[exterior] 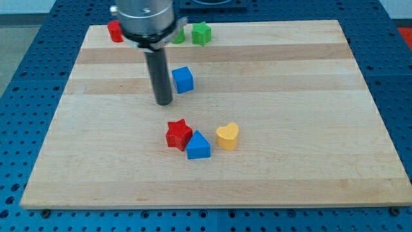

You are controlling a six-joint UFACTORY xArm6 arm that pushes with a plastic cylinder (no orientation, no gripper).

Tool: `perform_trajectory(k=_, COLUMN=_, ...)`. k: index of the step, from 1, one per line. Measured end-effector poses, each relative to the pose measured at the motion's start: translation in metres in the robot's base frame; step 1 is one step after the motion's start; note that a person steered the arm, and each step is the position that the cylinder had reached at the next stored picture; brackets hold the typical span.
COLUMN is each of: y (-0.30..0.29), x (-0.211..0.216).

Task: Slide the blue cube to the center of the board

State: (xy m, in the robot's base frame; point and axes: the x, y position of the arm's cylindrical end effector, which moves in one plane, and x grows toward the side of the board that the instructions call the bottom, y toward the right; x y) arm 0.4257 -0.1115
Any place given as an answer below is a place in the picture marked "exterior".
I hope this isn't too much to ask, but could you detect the blue triangle block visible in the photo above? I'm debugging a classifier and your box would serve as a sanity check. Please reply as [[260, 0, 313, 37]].
[[186, 130, 211, 159]]

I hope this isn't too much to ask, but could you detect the red star block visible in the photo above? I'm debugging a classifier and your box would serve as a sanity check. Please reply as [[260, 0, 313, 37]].
[[165, 119, 193, 151]]

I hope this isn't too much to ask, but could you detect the green round block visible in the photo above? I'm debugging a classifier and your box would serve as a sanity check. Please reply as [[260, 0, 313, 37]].
[[172, 28, 185, 44]]

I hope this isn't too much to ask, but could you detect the blue cube block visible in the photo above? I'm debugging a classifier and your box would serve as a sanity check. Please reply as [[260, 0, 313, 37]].
[[172, 66, 194, 93]]

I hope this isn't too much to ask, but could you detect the red cylinder block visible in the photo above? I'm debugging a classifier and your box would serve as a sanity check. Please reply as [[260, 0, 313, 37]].
[[107, 20, 124, 43]]

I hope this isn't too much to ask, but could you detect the green star block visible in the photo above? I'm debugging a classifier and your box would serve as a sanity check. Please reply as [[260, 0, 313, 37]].
[[191, 21, 212, 46]]

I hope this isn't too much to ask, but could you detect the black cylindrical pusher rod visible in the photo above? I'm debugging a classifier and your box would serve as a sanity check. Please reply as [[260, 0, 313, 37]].
[[145, 48, 173, 106]]

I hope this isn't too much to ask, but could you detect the wooden board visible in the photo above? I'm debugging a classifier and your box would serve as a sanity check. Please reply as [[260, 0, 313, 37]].
[[20, 20, 411, 209]]

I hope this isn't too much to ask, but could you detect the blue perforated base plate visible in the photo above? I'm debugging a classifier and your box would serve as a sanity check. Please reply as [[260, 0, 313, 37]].
[[1, 0, 411, 231]]

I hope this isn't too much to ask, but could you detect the yellow heart block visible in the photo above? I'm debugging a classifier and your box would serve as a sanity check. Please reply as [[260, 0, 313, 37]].
[[216, 122, 239, 150]]

